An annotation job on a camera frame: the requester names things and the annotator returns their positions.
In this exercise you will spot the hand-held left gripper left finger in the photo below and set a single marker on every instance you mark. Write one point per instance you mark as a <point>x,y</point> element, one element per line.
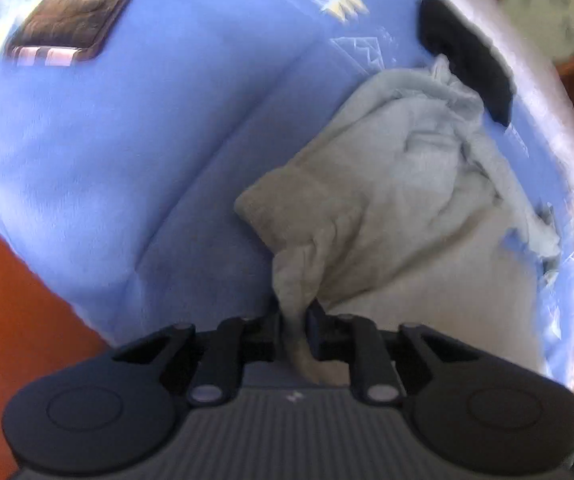
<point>268,332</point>

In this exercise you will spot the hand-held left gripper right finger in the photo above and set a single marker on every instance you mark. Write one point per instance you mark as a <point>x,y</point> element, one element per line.
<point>318,332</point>

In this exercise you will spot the grey pants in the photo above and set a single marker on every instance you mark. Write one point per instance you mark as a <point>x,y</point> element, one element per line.
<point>397,200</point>

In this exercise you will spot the blue printed bedsheet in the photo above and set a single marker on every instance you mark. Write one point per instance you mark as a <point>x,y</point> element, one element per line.
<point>117,170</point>

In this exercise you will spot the black cloth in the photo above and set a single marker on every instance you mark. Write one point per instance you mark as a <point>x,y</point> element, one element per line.
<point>472,60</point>

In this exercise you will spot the black smartphone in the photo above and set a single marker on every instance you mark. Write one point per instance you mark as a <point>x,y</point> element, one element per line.
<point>82,10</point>

